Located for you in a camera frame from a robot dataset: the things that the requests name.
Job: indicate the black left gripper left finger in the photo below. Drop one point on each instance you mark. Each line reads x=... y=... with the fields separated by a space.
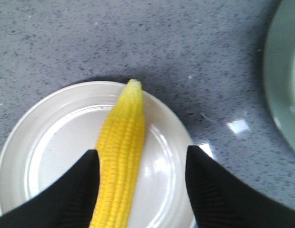
x=67 y=203

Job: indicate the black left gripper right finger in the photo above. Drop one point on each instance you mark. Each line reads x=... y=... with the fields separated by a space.
x=220 y=200

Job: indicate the yellow corn cob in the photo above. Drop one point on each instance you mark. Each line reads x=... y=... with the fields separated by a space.
x=120 y=145

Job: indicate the beige round plate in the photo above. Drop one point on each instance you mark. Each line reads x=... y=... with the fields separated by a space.
x=56 y=131

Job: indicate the pale green electric pot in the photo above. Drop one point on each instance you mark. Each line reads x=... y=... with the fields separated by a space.
x=279 y=70

